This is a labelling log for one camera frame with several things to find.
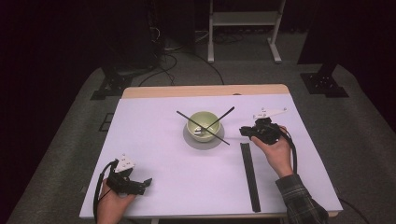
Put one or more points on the black rectangular floor frame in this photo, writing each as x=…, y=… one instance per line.
x=100, y=126

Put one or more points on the person's right hand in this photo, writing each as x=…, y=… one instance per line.
x=277, y=155

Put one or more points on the black stand base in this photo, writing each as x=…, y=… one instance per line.
x=112, y=87

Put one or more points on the black stand with base plate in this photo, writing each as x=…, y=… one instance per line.
x=323, y=84

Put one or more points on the row of black chopsticks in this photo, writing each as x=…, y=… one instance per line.
x=250, y=177

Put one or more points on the pale green bowl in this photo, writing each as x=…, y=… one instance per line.
x=194, y=119

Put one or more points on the round grey coaster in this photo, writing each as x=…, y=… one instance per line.
x=199, y=145

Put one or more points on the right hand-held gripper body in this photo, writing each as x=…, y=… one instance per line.
x=267, y=132

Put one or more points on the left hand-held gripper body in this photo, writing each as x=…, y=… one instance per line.
x=123, y=183

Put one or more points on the person's left hand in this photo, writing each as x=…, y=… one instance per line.
x=112, y=205

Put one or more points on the white metal stand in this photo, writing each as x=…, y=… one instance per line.
x=243, y=18

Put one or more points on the wooden table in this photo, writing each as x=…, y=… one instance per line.
x=205, y=91

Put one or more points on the thin black chopstick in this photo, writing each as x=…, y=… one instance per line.
x=186, y=117

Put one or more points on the white table cover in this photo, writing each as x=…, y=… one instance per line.
x=174, y=174

